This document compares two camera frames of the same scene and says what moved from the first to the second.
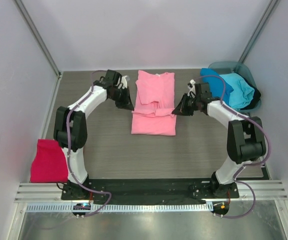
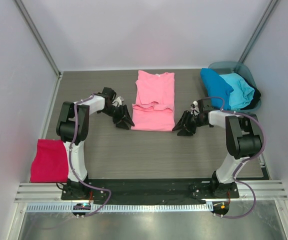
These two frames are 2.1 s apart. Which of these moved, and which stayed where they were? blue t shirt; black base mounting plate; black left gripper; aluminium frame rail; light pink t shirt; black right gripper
Moved: black left gripper; black right gripper
Stayed: aluminium frame rail; blue t shirt; light pink t shirt; black base mounting plate
